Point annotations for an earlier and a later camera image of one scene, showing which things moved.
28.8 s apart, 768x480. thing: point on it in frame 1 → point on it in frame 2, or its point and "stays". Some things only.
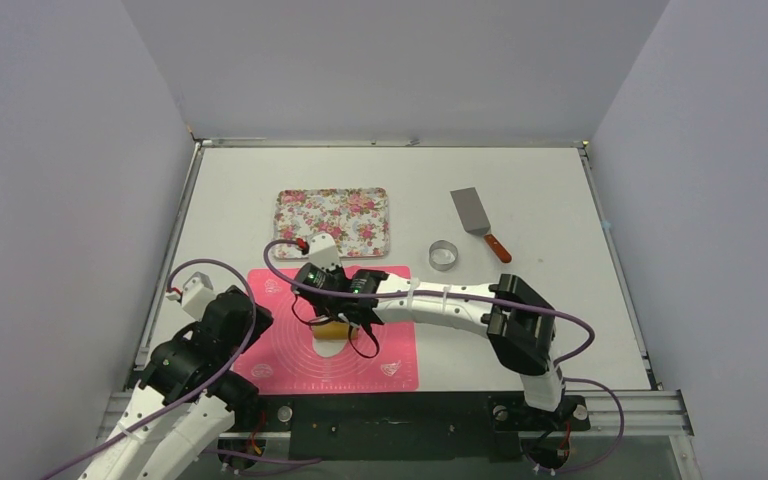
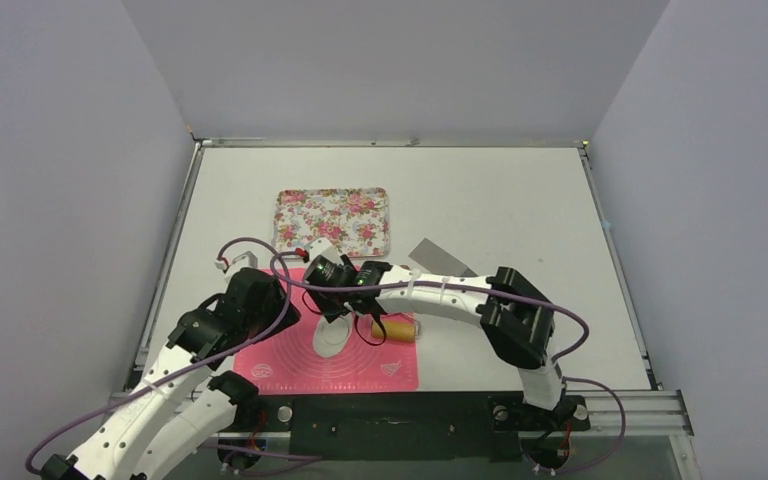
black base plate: (405, 426) stays
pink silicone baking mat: (287, 359) stays
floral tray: (358, 220) stays
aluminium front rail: (648, 412) stays
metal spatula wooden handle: (475, 220) → (437, 262)
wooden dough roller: (333, 330) → (402, 331)
